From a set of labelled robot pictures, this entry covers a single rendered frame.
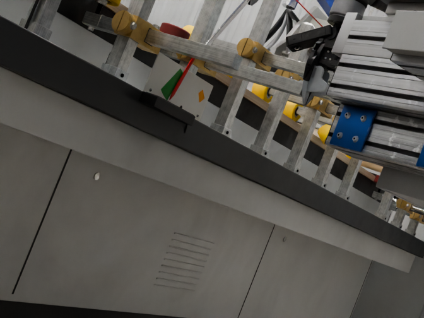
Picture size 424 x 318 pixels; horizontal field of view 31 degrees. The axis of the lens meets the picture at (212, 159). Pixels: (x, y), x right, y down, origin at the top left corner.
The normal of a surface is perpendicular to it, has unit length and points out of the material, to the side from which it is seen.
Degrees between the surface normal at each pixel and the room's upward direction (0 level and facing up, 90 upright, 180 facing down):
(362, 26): 90
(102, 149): 90
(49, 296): 90
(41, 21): 90
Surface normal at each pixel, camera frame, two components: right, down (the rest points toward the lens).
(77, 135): 0.79, 0.30
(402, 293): -0.47, -0.22
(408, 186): -0.76, -0.33
